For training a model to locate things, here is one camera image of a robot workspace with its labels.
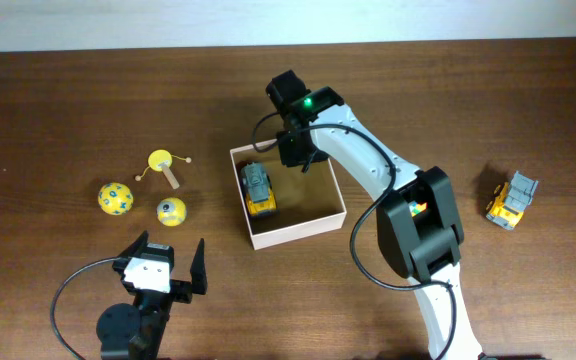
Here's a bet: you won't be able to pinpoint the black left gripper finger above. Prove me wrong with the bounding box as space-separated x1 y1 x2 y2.
118 230 149 259
190 238 207 294

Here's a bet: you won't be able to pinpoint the yellow toy truck grey cab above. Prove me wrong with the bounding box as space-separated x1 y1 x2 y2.
240 162 277 218

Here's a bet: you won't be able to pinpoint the multicoloured puzzle cube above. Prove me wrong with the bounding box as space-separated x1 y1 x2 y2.
409 201 427 217

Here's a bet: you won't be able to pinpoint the yellow toy dump truck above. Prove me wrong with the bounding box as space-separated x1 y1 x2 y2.
486 171 539 230

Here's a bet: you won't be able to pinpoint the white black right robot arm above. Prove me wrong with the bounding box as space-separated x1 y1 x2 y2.
265 70 484 359

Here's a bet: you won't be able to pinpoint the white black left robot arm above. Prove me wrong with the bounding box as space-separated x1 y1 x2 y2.
96 232 208 360

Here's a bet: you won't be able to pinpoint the yellow minion ball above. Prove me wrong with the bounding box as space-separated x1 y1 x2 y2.
157 197 187 227

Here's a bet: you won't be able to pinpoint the yellow ball blue letters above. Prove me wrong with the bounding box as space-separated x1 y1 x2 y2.
97 182 134 216

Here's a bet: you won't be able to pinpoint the white cardboard box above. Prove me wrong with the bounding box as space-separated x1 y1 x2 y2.
230 145 347 250

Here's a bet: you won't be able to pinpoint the yellow wooden rattle drum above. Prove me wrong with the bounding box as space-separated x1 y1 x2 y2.
134 149 192 190

